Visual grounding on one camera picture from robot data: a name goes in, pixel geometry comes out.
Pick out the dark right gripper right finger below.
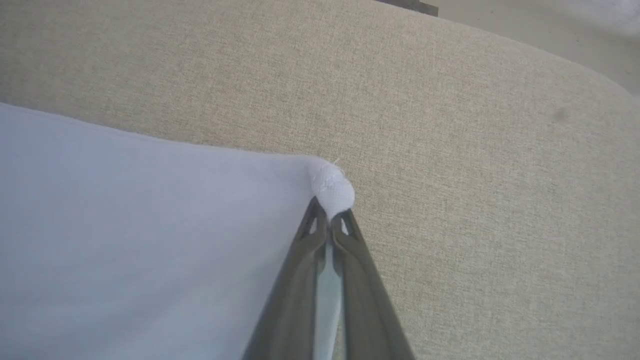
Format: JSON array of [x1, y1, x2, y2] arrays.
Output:
[[331, 209, 416, 360]]

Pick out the light blue white-sleeved shirt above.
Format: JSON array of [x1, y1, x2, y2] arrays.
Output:
[[0, 102, 357, 360]]

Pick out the grey fabric sofa cushion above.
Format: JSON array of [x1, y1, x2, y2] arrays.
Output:
[[0, 0, 640, 360]]

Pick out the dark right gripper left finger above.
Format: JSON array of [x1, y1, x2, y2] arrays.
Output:
[[242, 196, 331, 360]]

